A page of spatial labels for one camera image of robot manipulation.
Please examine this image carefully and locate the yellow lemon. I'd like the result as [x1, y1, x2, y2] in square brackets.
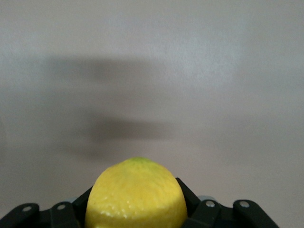
[84, 156, 189, 228]

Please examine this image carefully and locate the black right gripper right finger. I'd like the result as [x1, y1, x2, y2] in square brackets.
[175, 177, 279, 228]

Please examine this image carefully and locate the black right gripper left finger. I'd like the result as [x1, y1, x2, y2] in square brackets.
[0, 185, 95, 228]

